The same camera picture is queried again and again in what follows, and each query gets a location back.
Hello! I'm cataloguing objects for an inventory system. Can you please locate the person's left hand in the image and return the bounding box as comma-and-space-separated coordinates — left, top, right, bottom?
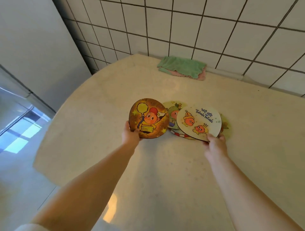
122, 121, 142, 149

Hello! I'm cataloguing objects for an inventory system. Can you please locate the person's right hand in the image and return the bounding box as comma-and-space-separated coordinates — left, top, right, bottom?
203, 133, 227, 158

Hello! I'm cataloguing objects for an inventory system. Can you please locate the white round cartoon placemat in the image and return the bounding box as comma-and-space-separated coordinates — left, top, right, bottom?
176, 106, 222, 142

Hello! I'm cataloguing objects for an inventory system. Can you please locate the brown round cartoon placemat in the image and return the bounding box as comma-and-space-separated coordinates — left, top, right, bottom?
129, 98, 170, 139

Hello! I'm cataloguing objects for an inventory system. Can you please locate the person's left forearm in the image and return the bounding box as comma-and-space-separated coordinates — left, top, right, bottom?
28, 142, 137, 231

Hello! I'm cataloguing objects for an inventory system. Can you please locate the person's right forearm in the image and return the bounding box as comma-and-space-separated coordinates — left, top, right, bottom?
207, 152, 304, 231

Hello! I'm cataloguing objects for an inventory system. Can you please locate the yellow-green round placemat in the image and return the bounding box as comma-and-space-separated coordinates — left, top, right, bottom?
217, 113, 230, 139

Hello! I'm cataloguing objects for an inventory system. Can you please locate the red striped round placemat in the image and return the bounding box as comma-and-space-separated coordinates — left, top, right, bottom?
170, 129, 197, 140

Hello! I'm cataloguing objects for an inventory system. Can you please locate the green round cartoon placemat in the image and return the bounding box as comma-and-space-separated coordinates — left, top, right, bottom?
163, 101, 189, 129

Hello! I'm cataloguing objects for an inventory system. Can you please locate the pink cloth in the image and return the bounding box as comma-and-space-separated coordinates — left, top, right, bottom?
158, 67, 207, 81

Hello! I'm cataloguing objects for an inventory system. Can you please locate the green cloth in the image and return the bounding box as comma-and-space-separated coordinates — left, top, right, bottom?
157, 56, 207, 79

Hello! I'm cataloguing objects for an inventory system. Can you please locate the white refrigerator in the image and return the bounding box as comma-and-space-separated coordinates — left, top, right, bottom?
0, 0, 92, 114

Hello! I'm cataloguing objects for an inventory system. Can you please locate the white sleeve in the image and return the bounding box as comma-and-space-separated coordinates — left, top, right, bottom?
14, 223, 44, 231

